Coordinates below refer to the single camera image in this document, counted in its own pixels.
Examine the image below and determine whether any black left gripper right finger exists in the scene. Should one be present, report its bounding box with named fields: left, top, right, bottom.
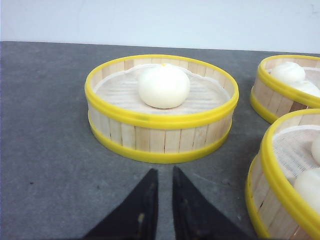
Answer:
left=172, top=166, right=252, bottom=240

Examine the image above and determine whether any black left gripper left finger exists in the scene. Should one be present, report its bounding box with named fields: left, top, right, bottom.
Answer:
left=83, top=168, right=159, bottom=240

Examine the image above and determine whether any bamboo steamer basket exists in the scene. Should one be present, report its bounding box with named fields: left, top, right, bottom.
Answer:
left=250, top=54, right=320, bottom=124
left=245, top=109, right=320, bottom=240

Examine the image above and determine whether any bamboo steamer with one bun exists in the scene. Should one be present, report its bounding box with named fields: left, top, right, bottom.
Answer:
left=84, top=54, right=239, bottom=164

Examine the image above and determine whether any white bun near steamer lower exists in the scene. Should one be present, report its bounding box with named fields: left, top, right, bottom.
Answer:
left=293, top=167, right=320, bottom=214

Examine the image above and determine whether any white gauze liner near steamer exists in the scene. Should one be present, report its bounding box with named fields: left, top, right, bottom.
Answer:
left=272, top=125, right=320, bottom=185

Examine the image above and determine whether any white steamed bun yellow dot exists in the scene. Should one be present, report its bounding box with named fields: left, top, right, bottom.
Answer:
left=138, top=64, right=191, bottom=109

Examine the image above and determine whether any white bun with swirl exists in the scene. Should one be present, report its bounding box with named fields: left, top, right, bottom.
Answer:
left=311, top=138, right=320, bottom=165

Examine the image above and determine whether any white bun in far steamer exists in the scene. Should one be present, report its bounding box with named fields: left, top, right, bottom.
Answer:
left=270, top=61, right=306, bottom=84

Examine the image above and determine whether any white gauze liner far steamer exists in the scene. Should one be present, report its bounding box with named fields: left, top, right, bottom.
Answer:
left=268, top=68, right=320, bottom=86

